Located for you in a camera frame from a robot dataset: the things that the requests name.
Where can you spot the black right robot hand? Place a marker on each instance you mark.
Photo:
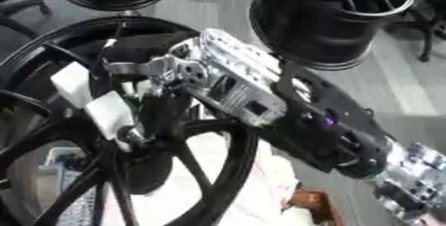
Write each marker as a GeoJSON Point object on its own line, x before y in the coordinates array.
{"type": "Point", "coordinates": [136, 50]}

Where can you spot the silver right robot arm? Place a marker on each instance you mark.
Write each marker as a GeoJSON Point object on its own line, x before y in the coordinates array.
{"type": "Point", "coordinates": [302, 113]}

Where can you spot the large black spoked wheel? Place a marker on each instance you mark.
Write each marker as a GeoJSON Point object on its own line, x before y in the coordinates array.
{"type": "Point", "coordinates": [226, 157]}

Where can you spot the black spoked wheel rim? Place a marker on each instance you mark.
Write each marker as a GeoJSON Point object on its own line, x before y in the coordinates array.
{"type": "Point", "coordinates": [316, 24]}

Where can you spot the black office chair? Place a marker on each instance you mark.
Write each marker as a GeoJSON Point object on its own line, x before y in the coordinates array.
{"type": "Point", "coordinates": [17, 7]}

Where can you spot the pale plastic crate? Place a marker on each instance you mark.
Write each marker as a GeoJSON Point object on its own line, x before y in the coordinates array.
{"type": "Point", "coordinates": [61, 167]}

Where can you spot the black chair base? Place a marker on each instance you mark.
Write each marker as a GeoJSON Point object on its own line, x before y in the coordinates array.
{"type": "Point", "coordinates": [431, 27]}

